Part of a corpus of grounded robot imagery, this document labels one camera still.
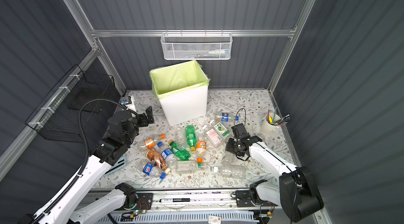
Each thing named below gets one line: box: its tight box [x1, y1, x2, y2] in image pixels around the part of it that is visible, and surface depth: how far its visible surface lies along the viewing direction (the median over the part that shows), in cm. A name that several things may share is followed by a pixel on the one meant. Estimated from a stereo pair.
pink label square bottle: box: [202, 125, 224, 149], surface depth 93 cm
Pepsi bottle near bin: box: [214, 112, 240, 123], surface depth 102 cm
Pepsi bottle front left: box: [136, 159, 167, 180], surface depth 81 cm
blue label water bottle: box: [156, 141, 178, 167], surface depth 86 cm
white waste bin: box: [149, 60, 211, 127], surface depth 94 cm
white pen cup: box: [260, 112, 282, 136], surface depth 93 cm
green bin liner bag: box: [149, 59, 211, 99], surface depth 95 cm
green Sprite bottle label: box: [184, 124, 197, 152], surface depth 91 cm
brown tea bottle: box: [146, 148, 171, 173], surface depth 84 cm
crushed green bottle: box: [168, 139, 191, 161], surface depth 88 cm
